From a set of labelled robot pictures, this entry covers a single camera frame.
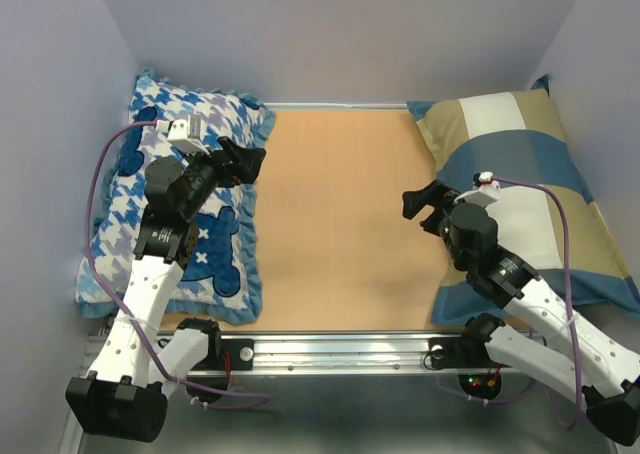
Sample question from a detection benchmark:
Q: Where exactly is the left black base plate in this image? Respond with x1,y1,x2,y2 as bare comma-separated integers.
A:
154,337,256,373

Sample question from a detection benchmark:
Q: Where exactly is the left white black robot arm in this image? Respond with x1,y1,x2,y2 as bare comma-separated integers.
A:
65,137,266,443

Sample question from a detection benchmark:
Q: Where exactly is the blue tan white patchwork pillow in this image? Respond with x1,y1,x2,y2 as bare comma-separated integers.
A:
407,77,639,318

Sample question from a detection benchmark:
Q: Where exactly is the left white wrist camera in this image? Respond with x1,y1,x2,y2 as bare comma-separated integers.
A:
155,114,209,156

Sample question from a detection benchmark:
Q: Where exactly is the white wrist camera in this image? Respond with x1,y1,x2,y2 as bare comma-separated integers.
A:
155,114,209,156
454,171,501,208

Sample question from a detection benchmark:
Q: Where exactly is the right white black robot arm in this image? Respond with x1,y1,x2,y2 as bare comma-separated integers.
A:
402,172,639,446

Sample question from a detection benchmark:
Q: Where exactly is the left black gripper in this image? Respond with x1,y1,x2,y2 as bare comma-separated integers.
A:
179,137,266,219

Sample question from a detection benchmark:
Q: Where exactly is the aluminium table frame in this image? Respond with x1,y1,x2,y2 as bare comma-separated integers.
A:
79,110,612,453

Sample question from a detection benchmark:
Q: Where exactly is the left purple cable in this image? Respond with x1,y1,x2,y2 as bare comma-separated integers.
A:
85,121,270,411

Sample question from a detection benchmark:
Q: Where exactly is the blue houndstooth bear pillow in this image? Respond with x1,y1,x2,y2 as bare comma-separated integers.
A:
75,70,276,324

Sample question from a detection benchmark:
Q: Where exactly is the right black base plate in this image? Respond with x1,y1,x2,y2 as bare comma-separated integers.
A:
422,336,493,370

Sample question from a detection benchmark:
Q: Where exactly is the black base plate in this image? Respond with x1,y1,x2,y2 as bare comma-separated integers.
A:
154,337,256,373
422,336,493,370

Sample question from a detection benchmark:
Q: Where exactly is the aluminium mounting rail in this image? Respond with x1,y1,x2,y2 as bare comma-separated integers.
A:
222,331,460,378

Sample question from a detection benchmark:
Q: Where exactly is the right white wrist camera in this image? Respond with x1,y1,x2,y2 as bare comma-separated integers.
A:
454,171,501,208

